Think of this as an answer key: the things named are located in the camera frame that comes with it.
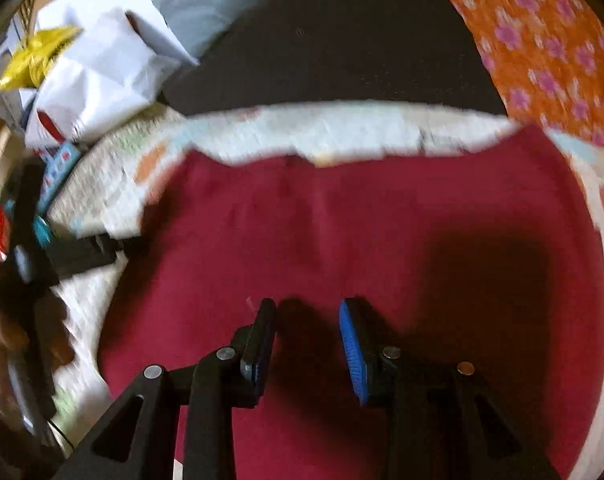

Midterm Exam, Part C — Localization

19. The yellow plastic bag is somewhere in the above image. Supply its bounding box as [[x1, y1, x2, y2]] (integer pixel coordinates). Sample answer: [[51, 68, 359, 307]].
[[0, 26, 82, 92]]

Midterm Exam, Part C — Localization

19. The blue box with shapes print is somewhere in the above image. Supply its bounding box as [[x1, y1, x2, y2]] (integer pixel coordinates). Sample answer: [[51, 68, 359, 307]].
[[36, 141, 82, 216]]

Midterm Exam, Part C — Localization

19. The white paper bag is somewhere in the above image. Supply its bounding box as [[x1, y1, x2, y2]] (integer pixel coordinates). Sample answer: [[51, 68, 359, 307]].
[[24, 7, 183, 148]]

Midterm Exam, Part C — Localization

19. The quilted patchwork blanket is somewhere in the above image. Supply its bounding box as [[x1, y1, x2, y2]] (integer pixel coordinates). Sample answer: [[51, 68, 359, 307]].
[[32, 101, 604, 480]]

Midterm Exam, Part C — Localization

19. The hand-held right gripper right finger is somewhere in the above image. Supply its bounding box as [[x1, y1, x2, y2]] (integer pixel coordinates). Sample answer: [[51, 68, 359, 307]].
[[339, 298, 563, 480]]

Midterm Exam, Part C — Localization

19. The orange floral cloth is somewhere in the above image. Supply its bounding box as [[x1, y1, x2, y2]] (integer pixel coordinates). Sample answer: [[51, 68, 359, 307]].
[[412, 0, 604, 156]]

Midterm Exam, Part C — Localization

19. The dark brown cushion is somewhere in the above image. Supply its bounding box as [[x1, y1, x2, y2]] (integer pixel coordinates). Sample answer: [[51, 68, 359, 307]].
[[162, 0, 508, 117]]

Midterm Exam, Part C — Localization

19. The dark red sweater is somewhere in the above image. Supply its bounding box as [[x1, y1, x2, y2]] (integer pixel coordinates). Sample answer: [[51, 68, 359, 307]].
[[98, 125, 604, 480]]

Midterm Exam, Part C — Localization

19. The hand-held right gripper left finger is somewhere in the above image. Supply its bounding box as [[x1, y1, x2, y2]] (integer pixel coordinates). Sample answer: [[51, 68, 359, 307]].
[[56, 298, 277, 480]]

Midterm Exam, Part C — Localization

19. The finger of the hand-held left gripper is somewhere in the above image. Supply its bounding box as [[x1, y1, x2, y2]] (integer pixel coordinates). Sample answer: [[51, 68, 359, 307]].
[[46, 235, 145, 277]]

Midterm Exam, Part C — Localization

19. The grey pillow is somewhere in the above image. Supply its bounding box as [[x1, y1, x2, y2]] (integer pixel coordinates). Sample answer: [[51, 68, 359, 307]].
[[152, 0, 297, 61]]

